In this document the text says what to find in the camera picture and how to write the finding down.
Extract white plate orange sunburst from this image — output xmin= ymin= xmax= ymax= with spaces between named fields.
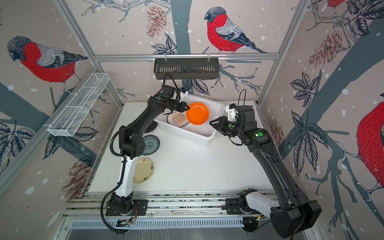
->
xmin=168 ymin=111 xmax=190 ymax=128

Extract black glossy plate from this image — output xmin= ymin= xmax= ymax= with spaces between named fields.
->
xmin=145 ymin=121 xmax=158 ymax=133

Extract green blue floral plate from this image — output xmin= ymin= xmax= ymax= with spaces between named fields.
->
xmin=143 ymin=135 xmax=160 ymax=156

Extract cream yellow plate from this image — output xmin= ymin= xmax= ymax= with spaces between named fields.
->
xmin=133 ymin=158 xmax=155 ymax=184

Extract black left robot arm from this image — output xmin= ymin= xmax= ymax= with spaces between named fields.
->
xmin=100 ymin=73 xmax=190 ymax=235

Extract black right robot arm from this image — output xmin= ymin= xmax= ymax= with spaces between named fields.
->
xmin=210 ymin=104 xmax=322 ymax=239

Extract white plastic bin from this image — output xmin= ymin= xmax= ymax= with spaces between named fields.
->
xmin=155 ymin=95 xmax=225 ymax=146

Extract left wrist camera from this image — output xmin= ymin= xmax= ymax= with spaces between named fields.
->
xmin=179 ymin=88 xmax=189 ymax=102

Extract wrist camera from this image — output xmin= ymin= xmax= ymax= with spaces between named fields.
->
xmin=179 ymin=88 xmax=189 ymax=102
xmin=225 ymin=104 xmax=238 ymax=122

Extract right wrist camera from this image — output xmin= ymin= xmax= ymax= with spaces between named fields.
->
xmin=225 ymin=104 xmax=238 ymax=122

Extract black hanging wire basket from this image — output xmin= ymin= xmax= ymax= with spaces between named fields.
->
xmin=154 ymin=58 xmax=220 ymax=80

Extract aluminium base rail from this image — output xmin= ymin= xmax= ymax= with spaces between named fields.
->
xmin=58 ymin=191 xmax=268 ymax=234

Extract white wire mesh shelf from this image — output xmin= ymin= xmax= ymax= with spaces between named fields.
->
xmin=48 ymin=73 xmax=110 ymax=137

